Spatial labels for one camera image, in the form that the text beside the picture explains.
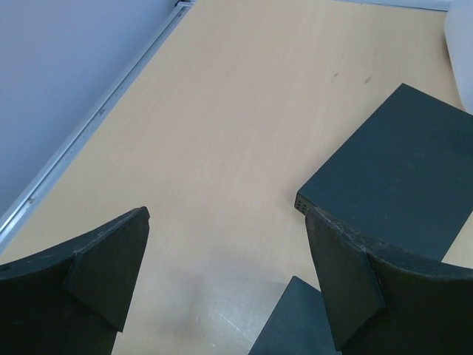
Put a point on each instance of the aluminium table frame rail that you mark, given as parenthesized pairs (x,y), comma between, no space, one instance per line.
(19,213)

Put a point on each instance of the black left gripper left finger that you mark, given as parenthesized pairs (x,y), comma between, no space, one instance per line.
(74,298)

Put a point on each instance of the black network switch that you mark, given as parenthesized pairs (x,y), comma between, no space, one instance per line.
(403,177)
(297,325)

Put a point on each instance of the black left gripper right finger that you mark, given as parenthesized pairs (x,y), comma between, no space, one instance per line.
(380,299)

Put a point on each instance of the white plastic bin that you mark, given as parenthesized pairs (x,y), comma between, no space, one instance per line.
(458,33)

